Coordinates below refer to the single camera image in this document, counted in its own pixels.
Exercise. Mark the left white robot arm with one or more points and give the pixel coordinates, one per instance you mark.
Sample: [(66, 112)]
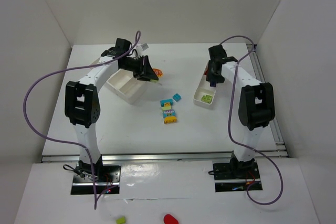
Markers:
[(82, 105)]

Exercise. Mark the white divided container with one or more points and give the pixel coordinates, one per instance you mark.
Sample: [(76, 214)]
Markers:
[(125, 86), (204, 94)]

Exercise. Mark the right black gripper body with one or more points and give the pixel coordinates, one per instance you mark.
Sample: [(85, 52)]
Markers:
[(216, 77)]

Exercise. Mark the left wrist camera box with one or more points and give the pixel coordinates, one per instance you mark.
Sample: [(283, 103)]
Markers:
[(144, 46)]

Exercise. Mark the red round piece foreground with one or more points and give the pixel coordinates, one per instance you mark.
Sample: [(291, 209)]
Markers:
[(169, 219)]

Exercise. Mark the purple lego piece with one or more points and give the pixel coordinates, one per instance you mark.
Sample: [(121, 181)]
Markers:
[(213, 84)]

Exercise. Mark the aluminium rail right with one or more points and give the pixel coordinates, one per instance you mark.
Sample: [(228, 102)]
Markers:
[(268, 104)]

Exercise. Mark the light green lego brick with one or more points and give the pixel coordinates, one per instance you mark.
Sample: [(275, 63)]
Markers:
[(209, 98)]

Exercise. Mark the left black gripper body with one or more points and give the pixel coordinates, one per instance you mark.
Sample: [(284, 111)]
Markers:
[(143, 67)]

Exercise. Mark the teal flower lego brick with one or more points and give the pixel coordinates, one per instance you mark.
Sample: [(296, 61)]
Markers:
[(168, 113)]

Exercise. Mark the aluminium rail front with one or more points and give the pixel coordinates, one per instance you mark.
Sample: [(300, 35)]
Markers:
[(123, 158)]

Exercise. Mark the orange sun round lego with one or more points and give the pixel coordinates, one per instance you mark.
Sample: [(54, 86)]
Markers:
[(158, 72)]

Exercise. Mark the green lego on foreground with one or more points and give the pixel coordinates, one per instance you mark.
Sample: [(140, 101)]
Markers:
[(121, 220)]

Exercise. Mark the right white divided container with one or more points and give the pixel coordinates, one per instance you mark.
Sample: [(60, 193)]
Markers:
[(204, 94)]

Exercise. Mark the teal and green lego stack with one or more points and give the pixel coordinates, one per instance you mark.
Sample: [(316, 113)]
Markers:
[(166, 104)]

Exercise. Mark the left white divided container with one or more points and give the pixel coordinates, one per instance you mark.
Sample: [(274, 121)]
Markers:
[(125, 86)]

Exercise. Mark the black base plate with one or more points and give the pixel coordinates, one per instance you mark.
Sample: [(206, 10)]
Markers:
[(226, 181), (108, 180)]

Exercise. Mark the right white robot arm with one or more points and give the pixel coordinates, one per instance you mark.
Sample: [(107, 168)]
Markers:
[(256, 107)]

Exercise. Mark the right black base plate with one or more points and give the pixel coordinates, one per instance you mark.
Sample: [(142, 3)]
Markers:
[(226, 181)]

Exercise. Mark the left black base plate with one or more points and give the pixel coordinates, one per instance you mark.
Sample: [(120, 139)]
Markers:
[(108, 180)]

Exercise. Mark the teal square lego brick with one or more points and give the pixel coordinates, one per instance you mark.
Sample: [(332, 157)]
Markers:
[(176, 97)]

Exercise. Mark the aluminium rail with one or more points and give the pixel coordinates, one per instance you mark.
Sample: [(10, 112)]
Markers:
[(268, 104), (123, 158)]

